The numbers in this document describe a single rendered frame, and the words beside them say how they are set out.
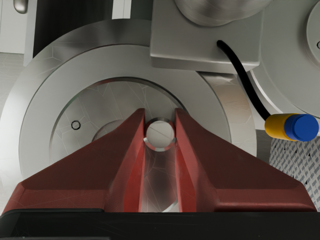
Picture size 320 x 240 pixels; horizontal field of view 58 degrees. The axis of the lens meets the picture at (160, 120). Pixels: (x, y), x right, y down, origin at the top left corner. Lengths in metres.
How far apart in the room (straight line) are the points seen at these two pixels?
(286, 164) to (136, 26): 0.27
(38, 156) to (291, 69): 0.15
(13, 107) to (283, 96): 0.15
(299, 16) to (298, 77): 0.04
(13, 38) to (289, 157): 3.04
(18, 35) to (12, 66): 2.68
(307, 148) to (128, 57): 0.24
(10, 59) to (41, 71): 0.38
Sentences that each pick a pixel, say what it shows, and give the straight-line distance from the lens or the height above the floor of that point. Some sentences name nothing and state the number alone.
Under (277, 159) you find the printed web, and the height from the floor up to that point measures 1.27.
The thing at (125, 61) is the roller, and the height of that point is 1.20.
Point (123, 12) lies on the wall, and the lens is 3.02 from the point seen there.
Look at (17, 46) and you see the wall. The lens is 3.21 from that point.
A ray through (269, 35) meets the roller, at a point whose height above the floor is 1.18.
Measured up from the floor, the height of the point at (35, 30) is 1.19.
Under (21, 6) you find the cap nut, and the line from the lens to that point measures 0.55.
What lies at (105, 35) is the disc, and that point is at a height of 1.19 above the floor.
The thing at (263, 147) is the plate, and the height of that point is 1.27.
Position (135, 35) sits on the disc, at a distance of 0.17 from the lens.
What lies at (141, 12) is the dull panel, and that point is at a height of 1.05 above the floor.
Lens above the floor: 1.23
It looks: level
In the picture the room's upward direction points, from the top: 176 degrees counter-clockwise
